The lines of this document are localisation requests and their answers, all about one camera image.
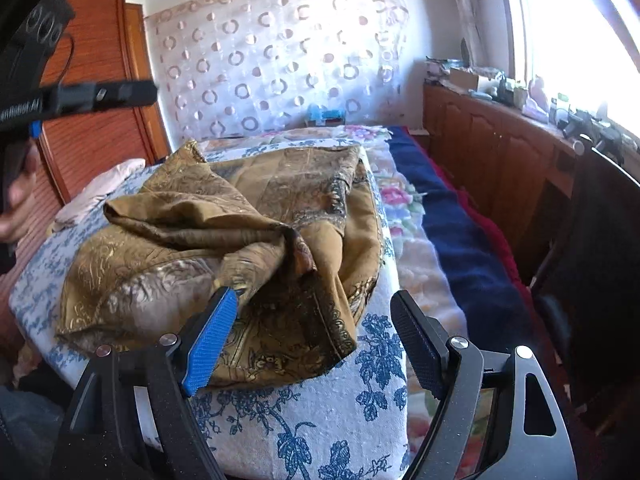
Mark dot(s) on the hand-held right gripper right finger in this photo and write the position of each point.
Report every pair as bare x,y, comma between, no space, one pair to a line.
420,355

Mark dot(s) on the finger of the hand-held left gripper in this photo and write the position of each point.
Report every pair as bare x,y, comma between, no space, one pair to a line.
110,94

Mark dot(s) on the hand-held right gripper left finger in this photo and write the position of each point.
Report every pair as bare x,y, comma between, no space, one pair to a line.
212,345

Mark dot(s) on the golden patterned garment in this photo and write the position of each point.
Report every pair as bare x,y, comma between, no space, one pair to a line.
210,230

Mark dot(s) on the person's left hand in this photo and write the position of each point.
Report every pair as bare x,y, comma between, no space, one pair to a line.
20,200

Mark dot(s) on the wooden wardrobe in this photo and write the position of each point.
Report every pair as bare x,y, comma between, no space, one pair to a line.
100,50

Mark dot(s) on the pale pink cloth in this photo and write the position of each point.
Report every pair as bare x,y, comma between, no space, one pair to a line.
100,190

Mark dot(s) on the navy blanket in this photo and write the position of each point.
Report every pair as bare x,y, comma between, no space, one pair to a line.
465,240

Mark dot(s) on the pink floral blanket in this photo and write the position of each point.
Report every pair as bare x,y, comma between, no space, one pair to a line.
405,195

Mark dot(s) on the circle-patterned lace curtain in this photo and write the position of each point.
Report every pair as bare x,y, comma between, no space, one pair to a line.
280,60

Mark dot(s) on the black chair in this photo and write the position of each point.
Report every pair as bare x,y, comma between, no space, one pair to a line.
595,270

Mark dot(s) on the wooden cabinet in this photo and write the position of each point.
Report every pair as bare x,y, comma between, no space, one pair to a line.
490,150

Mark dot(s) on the blue tissue box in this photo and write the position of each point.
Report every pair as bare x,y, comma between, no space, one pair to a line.
326,115

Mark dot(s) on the cardboard box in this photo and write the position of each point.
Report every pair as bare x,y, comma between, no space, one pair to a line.
464,79

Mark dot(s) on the pale window curtain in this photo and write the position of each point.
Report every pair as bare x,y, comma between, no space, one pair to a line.
465,10

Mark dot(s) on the window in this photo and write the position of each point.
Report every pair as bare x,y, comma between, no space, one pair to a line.
575,30

